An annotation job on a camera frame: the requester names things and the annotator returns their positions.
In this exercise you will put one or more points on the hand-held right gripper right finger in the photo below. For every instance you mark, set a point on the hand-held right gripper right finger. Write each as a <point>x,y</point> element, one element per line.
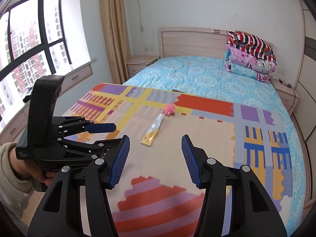
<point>191,163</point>

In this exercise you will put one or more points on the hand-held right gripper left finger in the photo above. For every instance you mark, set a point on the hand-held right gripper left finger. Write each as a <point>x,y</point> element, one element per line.
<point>121,163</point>

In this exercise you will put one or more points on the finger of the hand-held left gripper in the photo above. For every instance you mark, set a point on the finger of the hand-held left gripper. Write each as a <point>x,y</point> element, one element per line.
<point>98,148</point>
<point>102,127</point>

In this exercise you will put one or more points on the person's left forearm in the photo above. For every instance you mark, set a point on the person's left forearm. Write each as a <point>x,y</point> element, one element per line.
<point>12,195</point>

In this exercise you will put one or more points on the person's left hand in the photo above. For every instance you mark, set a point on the person's left hand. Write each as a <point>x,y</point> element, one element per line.
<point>29,169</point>

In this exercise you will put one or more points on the black thing on sill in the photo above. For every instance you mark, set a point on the black thing on sill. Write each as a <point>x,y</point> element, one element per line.
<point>27,95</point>

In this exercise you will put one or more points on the colourful patterned mat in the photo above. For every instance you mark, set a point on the colourful patterned mat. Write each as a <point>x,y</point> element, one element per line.
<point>197,128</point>

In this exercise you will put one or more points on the white ointment tube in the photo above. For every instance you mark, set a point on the white ointment tube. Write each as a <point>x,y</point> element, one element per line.
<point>153,130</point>

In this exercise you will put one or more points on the wooden window sill cabinet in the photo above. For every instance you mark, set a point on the wooden window sill cabinet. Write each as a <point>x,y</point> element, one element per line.
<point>79,75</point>

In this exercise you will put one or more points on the pink octopus toy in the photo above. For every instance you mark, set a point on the pink octopus toy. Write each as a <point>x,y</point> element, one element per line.
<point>169,109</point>

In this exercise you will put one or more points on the wooden nightstand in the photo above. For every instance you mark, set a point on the wooden nightstand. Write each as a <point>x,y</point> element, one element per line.
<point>140,68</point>
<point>284,82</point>
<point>286,96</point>

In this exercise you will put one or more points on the dark flat thing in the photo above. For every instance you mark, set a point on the dark flat thing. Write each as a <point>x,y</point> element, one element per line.
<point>177,90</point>

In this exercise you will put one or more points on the black framed window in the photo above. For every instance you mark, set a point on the black framed window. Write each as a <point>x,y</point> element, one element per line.
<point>29,29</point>

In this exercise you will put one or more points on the wooden bed blue sheet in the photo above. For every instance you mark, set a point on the wooden bed blue sheet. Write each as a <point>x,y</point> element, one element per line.
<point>197,74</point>

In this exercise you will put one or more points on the beige curtain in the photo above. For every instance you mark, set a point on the beige curtain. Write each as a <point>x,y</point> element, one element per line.
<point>113,29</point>

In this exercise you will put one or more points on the teal folded quilt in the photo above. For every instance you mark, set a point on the teal folded quilt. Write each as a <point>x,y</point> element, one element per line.
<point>244,72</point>

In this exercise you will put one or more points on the pink folded quilt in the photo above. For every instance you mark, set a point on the pink folded quilt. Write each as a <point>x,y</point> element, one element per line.
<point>249,61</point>

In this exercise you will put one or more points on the wooden headboard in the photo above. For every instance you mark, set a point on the wooden headboard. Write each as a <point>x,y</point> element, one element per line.
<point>187,42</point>

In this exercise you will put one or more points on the right wooden nightstand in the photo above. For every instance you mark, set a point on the right wooden nightstand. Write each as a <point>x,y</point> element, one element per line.
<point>284,82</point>

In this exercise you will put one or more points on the striped folded quilt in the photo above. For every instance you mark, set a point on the striped folded quilt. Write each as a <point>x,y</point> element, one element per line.
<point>251,44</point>

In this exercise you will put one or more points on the white wall socket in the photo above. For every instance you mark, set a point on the white wall socket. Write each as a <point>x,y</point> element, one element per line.
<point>148,48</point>
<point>280,70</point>

